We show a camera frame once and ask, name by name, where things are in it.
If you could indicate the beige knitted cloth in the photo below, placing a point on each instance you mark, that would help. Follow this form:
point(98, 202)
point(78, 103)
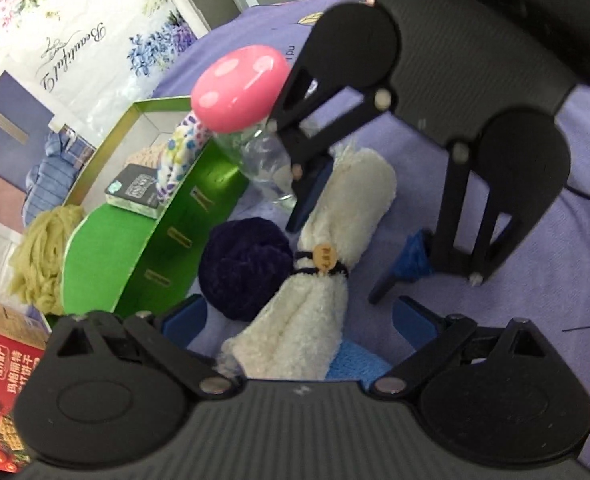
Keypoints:
point(147, 155)

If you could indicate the purple floral bed sheet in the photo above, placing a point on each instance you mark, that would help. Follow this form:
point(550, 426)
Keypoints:
point(550, 285)

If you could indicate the white fluffy towel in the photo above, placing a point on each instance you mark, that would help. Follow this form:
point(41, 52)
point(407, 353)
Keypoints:
point(345, 195)

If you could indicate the dark purple velvet ball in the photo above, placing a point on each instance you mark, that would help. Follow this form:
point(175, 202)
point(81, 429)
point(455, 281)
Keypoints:
point(245, 265)

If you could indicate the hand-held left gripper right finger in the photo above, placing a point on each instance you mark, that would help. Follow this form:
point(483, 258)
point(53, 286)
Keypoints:
point(417, 322)

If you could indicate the floral cloth roll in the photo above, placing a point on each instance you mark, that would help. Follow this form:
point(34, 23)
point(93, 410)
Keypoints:
point(185, 145)

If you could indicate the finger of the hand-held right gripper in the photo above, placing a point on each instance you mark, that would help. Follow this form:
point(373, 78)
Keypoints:
point(312, 187)
point(415, 260)

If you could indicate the blue cloth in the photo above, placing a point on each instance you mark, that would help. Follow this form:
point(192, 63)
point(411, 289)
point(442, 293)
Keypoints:
point(355, 360)

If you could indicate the glass jar pink mushroom lid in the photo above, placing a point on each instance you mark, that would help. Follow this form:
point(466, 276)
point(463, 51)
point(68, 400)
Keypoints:
point(235, 85)

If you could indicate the green box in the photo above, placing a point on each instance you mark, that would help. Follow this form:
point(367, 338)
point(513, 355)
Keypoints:
point(175, 210)

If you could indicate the brown cardboard box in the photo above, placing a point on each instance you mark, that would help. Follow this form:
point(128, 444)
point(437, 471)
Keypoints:
point(10, 320)

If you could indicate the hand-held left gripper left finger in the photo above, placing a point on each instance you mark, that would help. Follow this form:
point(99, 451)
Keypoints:
point(185, 320)

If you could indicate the olive green mesh bath pouf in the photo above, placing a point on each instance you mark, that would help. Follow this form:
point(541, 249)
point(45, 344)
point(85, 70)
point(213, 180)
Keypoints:
point(40, 255)

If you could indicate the small dark card box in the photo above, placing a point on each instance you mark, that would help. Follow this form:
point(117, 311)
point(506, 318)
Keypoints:
point(132, 190)

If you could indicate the floral bedding package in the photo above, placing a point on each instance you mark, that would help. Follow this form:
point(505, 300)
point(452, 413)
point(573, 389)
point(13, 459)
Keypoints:
point(75, 35)

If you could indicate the red biscuit box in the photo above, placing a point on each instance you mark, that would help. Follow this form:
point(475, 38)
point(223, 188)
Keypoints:
point(0, 385)

